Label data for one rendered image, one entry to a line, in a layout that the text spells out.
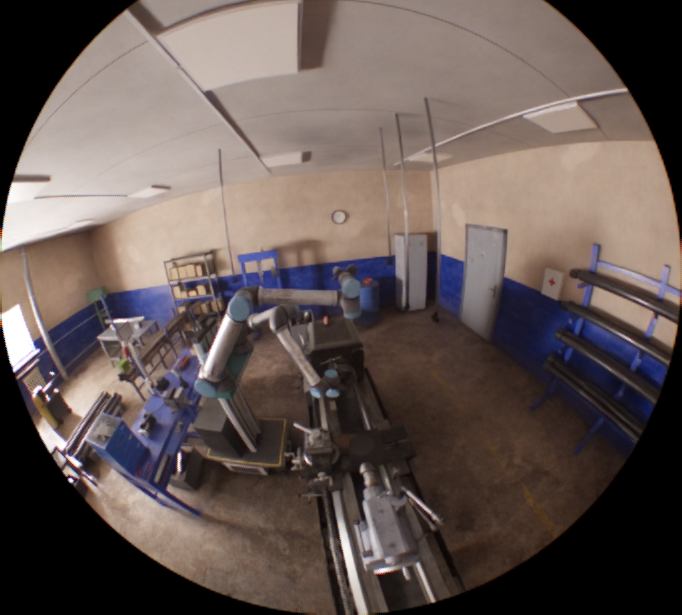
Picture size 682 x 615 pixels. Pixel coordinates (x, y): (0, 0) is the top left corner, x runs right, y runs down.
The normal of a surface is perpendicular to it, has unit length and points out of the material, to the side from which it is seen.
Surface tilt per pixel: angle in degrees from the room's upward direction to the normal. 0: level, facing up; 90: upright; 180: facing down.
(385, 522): 0
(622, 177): 90
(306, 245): 90
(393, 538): 0
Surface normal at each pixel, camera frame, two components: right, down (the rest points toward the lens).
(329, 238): 0.16, 0.26
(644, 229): -0.98, 0.12
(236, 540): -0.08, -0.96
